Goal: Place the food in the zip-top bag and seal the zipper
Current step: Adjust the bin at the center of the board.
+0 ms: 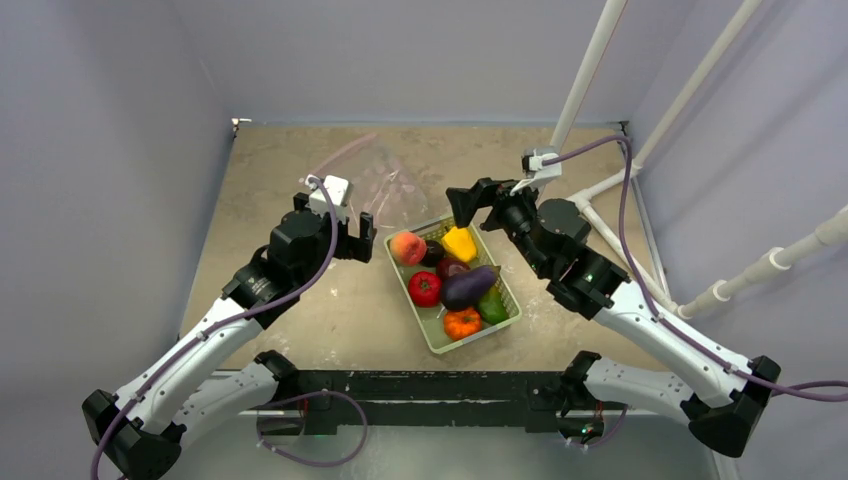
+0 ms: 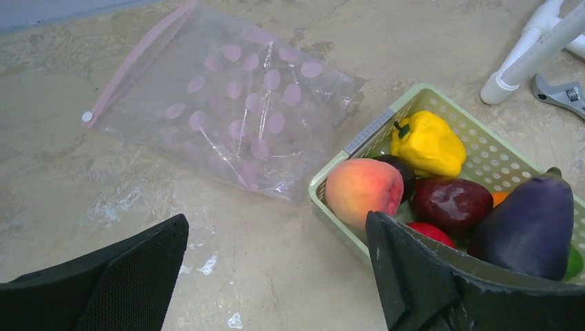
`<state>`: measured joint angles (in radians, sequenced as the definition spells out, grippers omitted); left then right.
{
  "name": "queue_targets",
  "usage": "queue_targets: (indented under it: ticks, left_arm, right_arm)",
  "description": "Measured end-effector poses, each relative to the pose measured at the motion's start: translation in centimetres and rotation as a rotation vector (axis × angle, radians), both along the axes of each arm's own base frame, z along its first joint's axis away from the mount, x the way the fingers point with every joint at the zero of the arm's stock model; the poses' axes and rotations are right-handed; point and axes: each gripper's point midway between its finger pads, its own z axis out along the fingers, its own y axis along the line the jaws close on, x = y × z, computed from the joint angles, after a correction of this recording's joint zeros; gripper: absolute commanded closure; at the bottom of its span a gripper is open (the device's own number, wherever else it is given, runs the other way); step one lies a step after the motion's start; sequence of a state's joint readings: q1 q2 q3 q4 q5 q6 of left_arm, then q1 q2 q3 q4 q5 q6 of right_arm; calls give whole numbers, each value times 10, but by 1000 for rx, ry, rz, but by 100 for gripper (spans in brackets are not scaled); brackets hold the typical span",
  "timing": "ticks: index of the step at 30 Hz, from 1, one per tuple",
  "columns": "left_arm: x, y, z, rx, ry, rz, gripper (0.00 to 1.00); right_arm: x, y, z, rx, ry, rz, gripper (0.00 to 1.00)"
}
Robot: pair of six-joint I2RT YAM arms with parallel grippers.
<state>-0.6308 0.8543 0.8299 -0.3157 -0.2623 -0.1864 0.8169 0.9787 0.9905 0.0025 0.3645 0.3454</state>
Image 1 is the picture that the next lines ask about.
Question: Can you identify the peach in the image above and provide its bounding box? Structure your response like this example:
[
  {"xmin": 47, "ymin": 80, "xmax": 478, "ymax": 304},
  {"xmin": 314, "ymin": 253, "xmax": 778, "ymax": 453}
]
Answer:
[{"xmin": 388, "ymin": 231, "xmax": 427, "ymax": 266}]

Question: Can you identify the dark red apple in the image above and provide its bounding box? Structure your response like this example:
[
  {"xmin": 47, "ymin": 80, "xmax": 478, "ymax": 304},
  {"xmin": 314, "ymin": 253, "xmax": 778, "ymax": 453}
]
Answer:
[{"xmin": 436, "ymin": 256, "xmax": 471, "ymax": 280}]

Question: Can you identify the clear pink zip bag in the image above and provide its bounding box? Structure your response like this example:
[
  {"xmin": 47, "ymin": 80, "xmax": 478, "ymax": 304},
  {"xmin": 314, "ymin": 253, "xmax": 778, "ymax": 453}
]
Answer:
[{"xmin": 311, "ymin": 133, "xmax": 436, "ymax": 240}]

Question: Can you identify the red tomato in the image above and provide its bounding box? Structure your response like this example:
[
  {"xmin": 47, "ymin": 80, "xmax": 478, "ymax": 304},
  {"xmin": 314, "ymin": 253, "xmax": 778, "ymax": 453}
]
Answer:
[{"xmin": 407, "ymin": 271, "xmax": 442, "ymax": 308}]

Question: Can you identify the purple eggplant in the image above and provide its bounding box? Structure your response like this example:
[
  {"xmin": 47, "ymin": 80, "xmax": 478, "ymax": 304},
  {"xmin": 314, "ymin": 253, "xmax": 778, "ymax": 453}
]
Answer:
[{"xmin": 440, "ymin": 265, "xmax": 501, "ymax": 311}]

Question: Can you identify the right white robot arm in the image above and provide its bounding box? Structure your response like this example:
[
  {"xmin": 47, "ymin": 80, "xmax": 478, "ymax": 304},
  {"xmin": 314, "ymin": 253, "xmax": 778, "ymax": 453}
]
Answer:
[{"xmin": 446, "ymin": 178, "xmax": 781, "ymax": 458}]

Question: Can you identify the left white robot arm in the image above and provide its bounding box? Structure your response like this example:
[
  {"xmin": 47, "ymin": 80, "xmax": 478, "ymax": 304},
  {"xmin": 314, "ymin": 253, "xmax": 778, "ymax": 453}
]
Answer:
[{"xmin": 82, "ymin": 190, "xmax": 376, "ymax": 479}]

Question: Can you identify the yellow bell pepper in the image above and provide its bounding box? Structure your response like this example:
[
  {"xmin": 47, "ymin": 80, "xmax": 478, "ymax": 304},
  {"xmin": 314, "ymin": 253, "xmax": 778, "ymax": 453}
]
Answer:
[{"xmin": 440, "ymin": 226, "xmax": 478, "ymax": 263}]

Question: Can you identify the dark purple plum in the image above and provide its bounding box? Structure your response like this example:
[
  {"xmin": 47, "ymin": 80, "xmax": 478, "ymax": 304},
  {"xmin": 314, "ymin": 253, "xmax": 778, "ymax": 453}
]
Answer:
[{"xmin": 419, "ymin": 239, "xmax": 445, "ymax": 268}]

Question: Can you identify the green orange mango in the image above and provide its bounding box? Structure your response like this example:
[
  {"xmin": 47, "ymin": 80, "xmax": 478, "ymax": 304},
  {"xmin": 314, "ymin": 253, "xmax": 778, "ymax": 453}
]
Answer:
[{"xmin": 476, "ymin": 287, "xmax": 510, "ymax": 325}]

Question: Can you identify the small orange pumpkin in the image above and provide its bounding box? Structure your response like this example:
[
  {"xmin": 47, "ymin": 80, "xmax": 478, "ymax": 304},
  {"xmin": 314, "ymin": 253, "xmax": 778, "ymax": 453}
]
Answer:
[{"xmin": 443, "ymin": 307, "xmax": 483, "ymax": 341}]

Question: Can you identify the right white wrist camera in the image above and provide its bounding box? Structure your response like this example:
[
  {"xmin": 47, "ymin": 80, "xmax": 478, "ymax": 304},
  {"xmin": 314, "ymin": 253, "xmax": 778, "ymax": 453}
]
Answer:
[{"xmin": 510, "ymin": 146, "xmax": 562, "ymax": 196}]

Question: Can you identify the black base frame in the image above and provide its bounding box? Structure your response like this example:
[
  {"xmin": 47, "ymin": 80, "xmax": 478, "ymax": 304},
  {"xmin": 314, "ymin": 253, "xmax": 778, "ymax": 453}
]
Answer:
[{"xmin": 253, "ymin": 351, "xmax": 624, "ymax": 441}]

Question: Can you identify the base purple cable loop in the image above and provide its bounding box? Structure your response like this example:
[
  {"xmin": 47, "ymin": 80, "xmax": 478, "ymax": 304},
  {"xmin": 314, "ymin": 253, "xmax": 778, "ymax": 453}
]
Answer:
[{"xmin": 255, "ymin": 389, "xmax": 370, "ymax": 469}]

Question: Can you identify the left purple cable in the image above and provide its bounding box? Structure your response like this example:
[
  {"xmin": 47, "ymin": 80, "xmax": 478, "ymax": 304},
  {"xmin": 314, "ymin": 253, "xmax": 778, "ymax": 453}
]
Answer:
[{"xmin": 89, "ymin": 175, "xmax": 340, "ymax": 480}]

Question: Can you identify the white pipe frame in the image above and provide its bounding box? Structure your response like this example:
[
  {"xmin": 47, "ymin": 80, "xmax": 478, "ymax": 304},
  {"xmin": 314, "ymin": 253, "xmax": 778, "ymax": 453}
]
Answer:
[{"xmin": 551, "ymin": 1, "xmax": 847, "ymax": 320}]

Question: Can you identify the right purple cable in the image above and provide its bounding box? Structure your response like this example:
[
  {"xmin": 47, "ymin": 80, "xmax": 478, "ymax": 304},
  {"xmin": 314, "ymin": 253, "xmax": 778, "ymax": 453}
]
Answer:
[{"xmin": 541, "ymin": 135, "xmax": 848, "ymax": 403}]

